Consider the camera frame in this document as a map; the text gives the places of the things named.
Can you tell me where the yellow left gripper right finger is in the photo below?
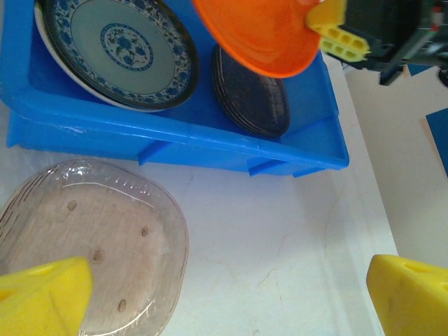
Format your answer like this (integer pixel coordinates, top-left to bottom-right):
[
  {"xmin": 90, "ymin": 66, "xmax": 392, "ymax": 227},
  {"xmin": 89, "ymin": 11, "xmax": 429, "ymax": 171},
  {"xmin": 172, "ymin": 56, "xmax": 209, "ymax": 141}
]
[{"xmin": 365, "ymin": 253, "xmax": 448, "ymax": 336}]

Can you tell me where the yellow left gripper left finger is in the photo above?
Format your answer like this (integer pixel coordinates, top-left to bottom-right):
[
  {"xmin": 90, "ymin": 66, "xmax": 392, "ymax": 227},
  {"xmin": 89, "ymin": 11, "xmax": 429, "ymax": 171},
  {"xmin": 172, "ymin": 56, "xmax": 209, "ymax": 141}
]
[{"xmin": 0, "ymin": 255, "xmax": 95, "ymax": 336}]

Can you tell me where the orange plastic plate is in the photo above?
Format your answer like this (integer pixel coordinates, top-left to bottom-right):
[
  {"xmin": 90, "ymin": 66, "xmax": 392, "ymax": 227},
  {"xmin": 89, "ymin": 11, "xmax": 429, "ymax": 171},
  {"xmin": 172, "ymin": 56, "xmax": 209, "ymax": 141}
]
[{"xmin": 190, "ymin": 0, "xmax": 323, "ymax": 78}]

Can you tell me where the blue white patterned plate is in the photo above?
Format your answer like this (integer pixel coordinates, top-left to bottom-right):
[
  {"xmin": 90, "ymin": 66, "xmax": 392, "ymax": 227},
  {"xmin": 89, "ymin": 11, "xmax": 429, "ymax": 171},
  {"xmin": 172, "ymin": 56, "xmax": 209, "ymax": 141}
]
[{"xmin": 34, "ymin": 0, "xmax": 201, "ymax": 113}]

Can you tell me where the blue plastic bin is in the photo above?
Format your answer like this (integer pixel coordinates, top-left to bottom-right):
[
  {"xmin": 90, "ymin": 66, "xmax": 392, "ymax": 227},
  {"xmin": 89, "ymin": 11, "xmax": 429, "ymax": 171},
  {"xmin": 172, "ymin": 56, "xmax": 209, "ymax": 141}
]
[{"xmin": 0, "ymin": 0, "xmax": 351, "ymax": 179}]

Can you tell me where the clear plastic plate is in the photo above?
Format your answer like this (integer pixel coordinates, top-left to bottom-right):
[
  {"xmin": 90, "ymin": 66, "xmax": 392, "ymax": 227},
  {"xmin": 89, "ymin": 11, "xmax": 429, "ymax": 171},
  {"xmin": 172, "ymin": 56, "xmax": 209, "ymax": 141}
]
[{"xmin": 0, "ymin": 157, "xmax": 190, "ymax": 336}]

